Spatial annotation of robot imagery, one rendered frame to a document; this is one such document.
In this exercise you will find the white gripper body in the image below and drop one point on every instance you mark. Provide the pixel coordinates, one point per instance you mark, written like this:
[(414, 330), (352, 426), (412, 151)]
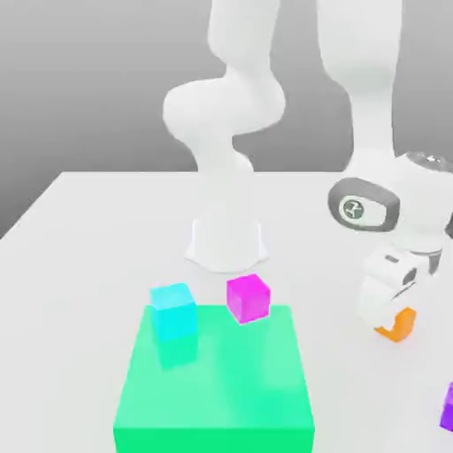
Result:
[(375, 300)]

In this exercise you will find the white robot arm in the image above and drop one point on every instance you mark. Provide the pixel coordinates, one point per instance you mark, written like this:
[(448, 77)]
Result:
[(244, 106)]

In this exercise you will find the small purple cube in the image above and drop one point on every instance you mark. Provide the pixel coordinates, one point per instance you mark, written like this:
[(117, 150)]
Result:
[(447, 410)]

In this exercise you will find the small cyan cube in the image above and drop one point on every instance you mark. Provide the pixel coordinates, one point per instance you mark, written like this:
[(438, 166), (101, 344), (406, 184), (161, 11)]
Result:
[(173, 311)]

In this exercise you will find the small orange cube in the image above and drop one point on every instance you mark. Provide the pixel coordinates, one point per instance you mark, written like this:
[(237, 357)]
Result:
[(403, 327)]

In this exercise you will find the small magenta cube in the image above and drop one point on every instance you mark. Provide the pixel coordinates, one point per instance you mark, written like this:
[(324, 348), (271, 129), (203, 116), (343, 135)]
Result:
[(247, 299)]

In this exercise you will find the large green box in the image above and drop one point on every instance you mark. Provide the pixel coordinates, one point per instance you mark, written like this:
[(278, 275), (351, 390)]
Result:
[(216, 385)]

